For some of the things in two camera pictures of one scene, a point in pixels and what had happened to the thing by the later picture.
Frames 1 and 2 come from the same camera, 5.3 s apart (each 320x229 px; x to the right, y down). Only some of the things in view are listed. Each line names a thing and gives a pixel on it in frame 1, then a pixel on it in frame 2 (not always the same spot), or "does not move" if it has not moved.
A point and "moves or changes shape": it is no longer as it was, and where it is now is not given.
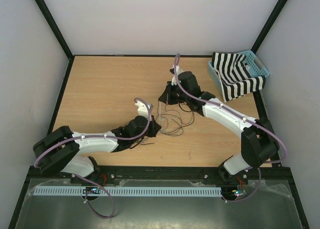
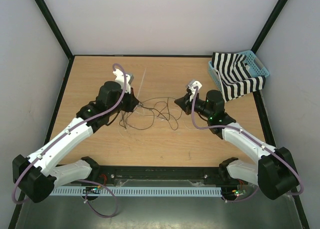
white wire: [159, 116] moves or changes shape
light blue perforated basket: [254, 65] does not move
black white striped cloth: [235, 76] does not move
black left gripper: [154, 127] → [132, 100]
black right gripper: [167, 97] → [184, 103]
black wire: [187, 125] → [167, 119]
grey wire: [146, 143] → [124, 115]
